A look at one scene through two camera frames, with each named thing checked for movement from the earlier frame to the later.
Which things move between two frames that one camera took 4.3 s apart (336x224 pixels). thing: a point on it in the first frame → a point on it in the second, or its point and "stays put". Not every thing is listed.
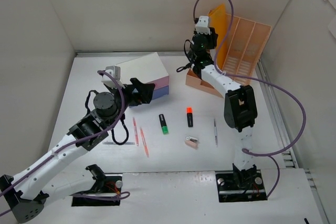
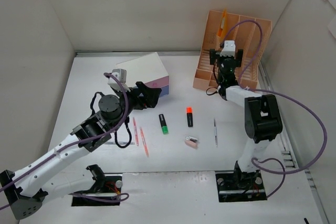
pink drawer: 160,83 stays put
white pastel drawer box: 147,69 stays put
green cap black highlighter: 163,124 stays put
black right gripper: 213,38 → 213,56
